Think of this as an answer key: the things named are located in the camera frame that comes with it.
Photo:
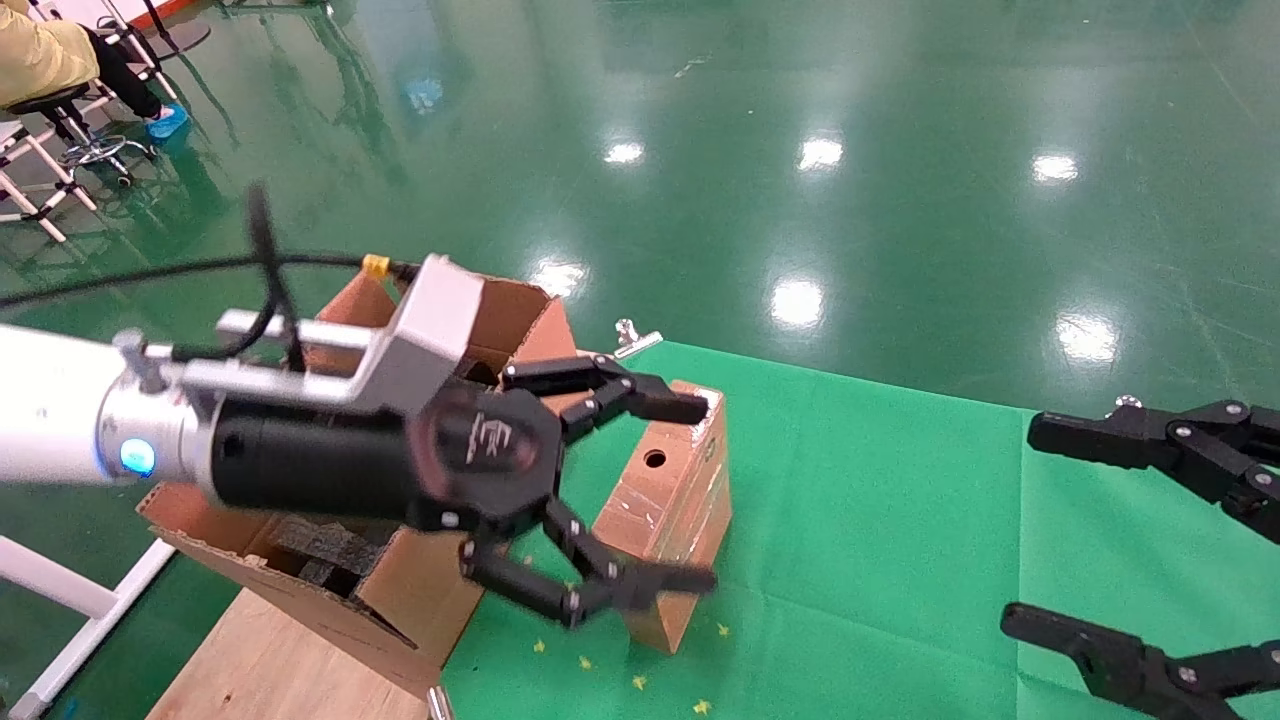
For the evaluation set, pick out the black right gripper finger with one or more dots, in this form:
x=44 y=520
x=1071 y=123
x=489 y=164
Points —
x=1180 y=445
x=1130 y=670

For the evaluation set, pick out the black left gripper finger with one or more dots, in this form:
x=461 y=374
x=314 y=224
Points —
x=610 y=385
x=620 y=590

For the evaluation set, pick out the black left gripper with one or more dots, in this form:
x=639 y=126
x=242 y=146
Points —
x=320 y=455

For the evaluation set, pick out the small taped cardboard box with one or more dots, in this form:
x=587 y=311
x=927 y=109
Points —
x=670 y=500

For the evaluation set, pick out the large open cardboard carton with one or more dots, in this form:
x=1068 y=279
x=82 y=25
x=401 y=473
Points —
x=420 y=600

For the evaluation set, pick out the green table cloth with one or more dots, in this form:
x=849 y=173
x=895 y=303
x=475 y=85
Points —
x=880 y=550

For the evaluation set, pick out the white pipe rack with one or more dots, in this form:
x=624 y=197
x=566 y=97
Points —
x=75 y=187

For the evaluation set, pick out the blue shoe cover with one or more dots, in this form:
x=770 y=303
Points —
x=167 y=122

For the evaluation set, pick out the black round stand base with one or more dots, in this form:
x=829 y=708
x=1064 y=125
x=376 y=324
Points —
x=180 y=38

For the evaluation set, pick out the black stool chrome base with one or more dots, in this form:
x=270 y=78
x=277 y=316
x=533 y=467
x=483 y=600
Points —
x=50 y=100

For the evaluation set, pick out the seated person yellow jacket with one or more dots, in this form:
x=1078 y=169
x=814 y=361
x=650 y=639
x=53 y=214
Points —
x=40 y=50

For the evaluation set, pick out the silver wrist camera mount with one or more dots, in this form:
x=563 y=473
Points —
x=430 y=330

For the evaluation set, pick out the white tube table frame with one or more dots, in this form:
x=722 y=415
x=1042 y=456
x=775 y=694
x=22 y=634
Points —
x=60 y=590

